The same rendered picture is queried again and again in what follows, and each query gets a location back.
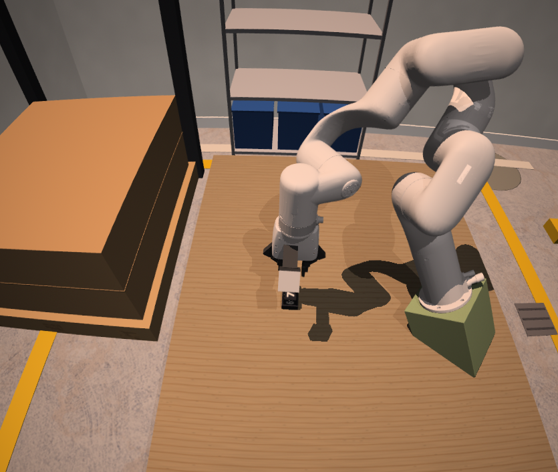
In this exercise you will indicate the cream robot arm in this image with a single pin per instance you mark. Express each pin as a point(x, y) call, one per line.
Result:
point(471, 58)

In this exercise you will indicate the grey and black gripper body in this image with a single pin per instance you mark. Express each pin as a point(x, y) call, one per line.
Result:
point(307, 245)

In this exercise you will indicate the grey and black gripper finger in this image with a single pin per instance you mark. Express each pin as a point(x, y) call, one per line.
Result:
point(306, 264)
point(268, 252)

